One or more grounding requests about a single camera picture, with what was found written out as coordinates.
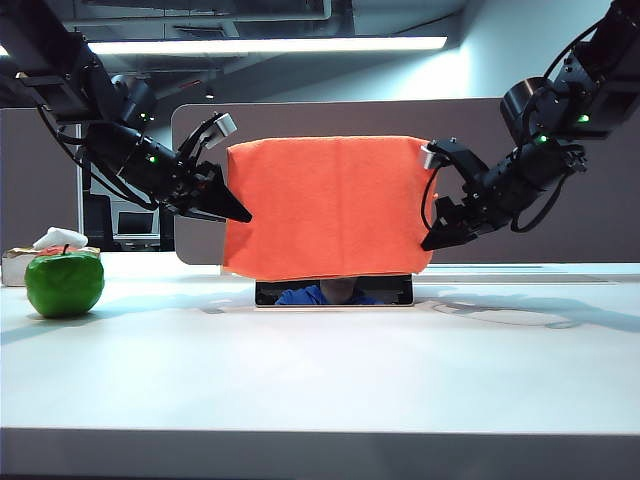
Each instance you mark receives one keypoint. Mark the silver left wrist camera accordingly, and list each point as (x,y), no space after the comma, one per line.
(226,125)

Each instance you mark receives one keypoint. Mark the orange microfiber cloth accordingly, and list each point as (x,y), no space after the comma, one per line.
(330,210)

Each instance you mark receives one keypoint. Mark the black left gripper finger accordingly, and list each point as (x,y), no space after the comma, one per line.
(205,214)
(227,200)

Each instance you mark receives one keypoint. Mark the white tissue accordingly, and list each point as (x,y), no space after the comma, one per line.
(59,237)

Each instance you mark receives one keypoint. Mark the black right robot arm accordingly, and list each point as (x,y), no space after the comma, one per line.
(565,125)

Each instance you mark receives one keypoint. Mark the tall black office chair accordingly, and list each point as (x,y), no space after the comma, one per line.
(97,225)

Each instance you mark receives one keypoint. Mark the dark laptop screen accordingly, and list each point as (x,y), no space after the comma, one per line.
(135,223)

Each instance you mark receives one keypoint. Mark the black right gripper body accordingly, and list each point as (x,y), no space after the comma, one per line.
(465,215)

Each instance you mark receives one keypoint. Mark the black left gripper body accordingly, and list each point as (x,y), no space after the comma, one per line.
(195,185)

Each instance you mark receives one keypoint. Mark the black framed standing mirror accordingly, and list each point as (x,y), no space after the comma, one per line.
(330,297)

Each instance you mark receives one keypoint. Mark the wide grey desk partition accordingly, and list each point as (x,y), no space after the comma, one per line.
(350,120)

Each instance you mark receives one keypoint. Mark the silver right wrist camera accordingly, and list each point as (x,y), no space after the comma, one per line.
(427,156)

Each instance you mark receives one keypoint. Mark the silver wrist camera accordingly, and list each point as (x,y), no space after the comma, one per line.
(427,156)
(226,125)

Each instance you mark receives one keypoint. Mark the white background desk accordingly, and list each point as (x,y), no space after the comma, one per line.
(137,241)

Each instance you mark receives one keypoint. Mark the narrow grey desk partition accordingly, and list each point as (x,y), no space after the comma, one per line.
(30,190)

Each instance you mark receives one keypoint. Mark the ceiling air vent grille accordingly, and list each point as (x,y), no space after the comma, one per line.
(200,32)

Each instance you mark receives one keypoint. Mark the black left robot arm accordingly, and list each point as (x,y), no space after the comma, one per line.
(90,125)

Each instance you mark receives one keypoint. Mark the green apple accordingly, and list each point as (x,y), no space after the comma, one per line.
(64,289)

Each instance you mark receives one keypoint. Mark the gold and white tissue box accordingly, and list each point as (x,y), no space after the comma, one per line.
(12,270)

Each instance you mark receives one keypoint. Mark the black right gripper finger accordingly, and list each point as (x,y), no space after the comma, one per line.
(460,240)
(440,235)

